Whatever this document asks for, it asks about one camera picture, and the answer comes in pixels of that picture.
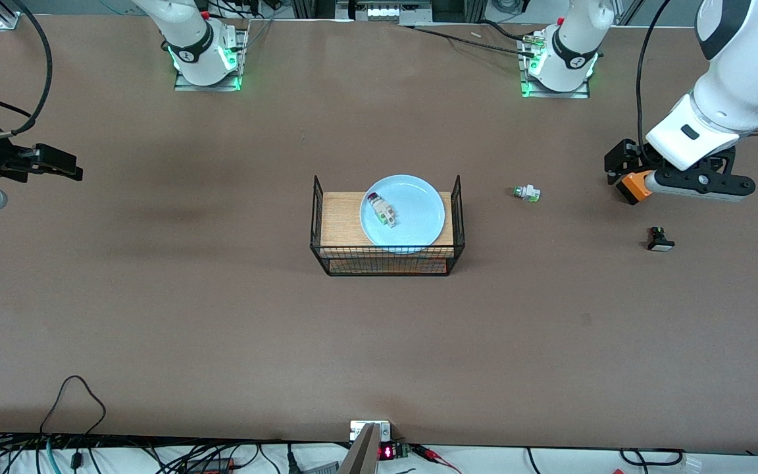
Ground black cable across table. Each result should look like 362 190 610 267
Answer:
412 25 538 55

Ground black looped thin cable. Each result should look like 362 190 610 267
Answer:
40 375 107 436

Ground white mounting block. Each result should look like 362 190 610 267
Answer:
350 421 392 441

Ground black power adapter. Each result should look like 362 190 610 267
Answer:
185 458 235 474

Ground black coiled cable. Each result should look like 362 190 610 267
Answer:
619 448 684 467

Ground red push button switch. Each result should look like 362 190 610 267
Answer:
367 192 398 228

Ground grey metal bar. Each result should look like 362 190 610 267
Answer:
338 423 381 474

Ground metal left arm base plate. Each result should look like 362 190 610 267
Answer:
518 36 592 99

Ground red test leads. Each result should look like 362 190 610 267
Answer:
412 444 462 474

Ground large wooden shelf board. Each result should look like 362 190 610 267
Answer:
321 192 455 258

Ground black device with white labels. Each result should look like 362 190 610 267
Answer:
336 0 434 26

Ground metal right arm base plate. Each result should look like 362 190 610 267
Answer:
174 26 243 92

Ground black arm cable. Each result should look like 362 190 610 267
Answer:
636 0 672 162
0 0 54 141

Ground black square push button switch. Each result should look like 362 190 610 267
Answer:
646 226 675 252

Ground light blue round plate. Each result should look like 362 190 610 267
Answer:
360 174 446 255

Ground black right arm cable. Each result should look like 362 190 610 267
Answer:
0 0 54 141

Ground black wire rack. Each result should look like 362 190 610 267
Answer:
310 174 466 277

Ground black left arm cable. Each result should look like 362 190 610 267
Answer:
636 0 672 162

